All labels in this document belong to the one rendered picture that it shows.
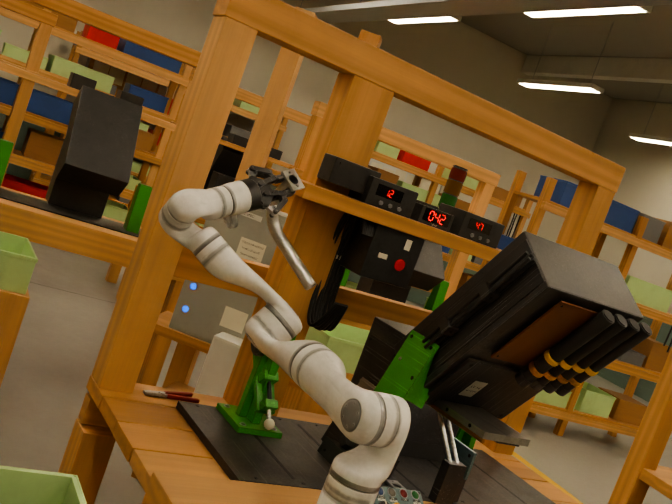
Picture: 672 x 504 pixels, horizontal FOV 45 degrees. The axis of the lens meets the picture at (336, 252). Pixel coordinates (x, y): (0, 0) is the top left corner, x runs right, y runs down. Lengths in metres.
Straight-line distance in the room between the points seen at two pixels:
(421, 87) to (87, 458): 1.33
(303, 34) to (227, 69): 0.22
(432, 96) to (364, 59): 0.25
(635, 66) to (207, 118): 10.74
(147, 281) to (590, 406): 6.67
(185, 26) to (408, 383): 10.24
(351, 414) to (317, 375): 0.14
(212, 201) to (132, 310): 0.45
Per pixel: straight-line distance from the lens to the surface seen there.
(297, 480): 1.93
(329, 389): 1.45
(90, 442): 2.20
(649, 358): 8.67
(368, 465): 1.42
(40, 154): 8.74
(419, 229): 2.25
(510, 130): 2.54
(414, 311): 2.59
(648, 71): 12.27
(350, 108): 2.21
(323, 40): 2.15
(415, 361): 2.09
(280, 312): 1.70
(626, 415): 8.75
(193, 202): 1.72
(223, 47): 2.04
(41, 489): 1.48
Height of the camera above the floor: 1.58
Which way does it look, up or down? 5 degrees down
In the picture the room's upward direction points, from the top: 20 degrees clockwise
